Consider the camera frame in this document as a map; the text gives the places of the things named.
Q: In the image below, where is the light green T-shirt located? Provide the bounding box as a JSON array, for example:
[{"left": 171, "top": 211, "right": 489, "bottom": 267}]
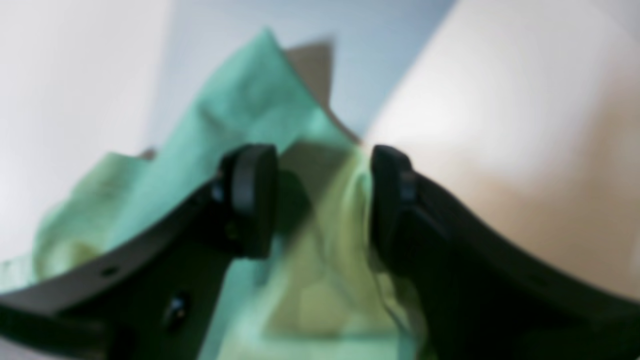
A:
[{"left": 1, "top": 30, "right": 425, "bottom": 360}]

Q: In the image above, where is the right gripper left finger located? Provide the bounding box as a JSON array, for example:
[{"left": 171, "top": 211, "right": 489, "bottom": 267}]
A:
[{"left": 1, "top": 144, "right": 278, "bottom": 360}]

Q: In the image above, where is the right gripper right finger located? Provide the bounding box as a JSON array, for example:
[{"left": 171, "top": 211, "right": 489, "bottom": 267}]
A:
[{"left": 370, "top": 145, "right": 640, "bottom": 360}]

